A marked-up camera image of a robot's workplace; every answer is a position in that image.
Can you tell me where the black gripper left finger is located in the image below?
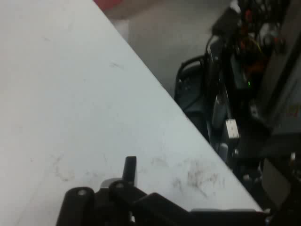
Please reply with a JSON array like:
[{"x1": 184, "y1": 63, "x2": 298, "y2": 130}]
[{"x1": 56, "y1": 156, "x2": 146, "y2": 226}]

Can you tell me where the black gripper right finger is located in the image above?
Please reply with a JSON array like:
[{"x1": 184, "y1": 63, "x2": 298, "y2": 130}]
[{"x1": 133, "y1": 192, "x2": 271, "y2": 226}]

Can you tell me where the small white box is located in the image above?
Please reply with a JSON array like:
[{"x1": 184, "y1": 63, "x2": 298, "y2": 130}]
[{"x1": 225, "y1": 119, "x2": 239, "y2": 139}]

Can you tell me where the black electronics cart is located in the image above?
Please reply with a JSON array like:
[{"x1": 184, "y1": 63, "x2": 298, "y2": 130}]
[{"x1": 174, "y1": 0, "x2": 301, "y2": 212}]

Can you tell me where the orange red floor mat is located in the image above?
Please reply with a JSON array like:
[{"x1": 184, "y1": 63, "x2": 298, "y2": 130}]
[{"x1": 93, "y1": 0, "x2": 123, "y2": 11}]

